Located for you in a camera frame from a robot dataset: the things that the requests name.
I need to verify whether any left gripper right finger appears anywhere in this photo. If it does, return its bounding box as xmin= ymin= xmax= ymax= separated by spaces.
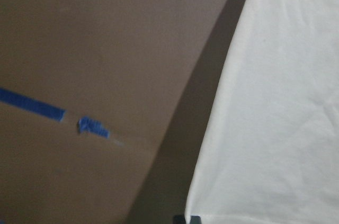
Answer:
xmin=190 ymin=216 xmax=201 ymax=224

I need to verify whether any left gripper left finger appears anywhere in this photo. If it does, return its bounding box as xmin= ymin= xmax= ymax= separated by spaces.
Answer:
xmin=173 ymin=215 xmax=186 ymax=224

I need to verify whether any cream long-sleeve cat shirt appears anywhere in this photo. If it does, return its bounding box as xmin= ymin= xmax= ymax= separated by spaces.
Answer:
xmin=184 ymin=0 xmax=338 ymax=223

